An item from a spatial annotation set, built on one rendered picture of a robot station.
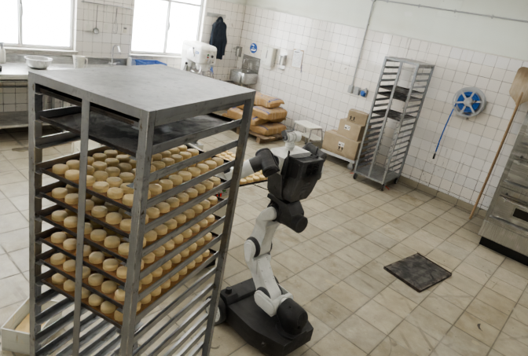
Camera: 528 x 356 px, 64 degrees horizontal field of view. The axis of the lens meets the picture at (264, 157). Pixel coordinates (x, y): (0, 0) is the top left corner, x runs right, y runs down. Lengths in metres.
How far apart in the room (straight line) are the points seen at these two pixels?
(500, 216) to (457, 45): 2.42
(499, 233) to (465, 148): 1.46
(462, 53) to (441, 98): 0.66
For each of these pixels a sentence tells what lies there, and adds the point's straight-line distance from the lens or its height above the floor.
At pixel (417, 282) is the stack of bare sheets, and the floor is 0.02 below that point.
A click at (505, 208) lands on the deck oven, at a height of 0.55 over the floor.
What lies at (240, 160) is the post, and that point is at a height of 1.52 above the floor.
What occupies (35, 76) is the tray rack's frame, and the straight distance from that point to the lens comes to 1.50.
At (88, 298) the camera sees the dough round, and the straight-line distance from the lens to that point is 1.73.
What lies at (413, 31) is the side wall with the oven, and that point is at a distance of 6.74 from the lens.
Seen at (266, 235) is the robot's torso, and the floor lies 0.71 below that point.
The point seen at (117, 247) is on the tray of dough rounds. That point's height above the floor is 1.31.
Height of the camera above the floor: 2.13
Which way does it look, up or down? 19 degrees down
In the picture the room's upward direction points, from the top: 11 degrees clockwise
